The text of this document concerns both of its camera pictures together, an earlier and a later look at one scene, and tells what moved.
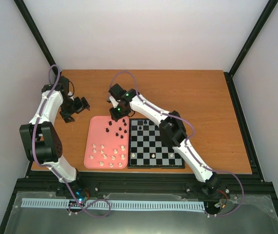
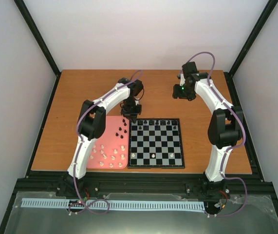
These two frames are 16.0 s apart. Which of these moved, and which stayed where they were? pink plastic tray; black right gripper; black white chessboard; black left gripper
Moved: black right gripper; black left gripper
Stayed: black white chessboard; pink plastic tray
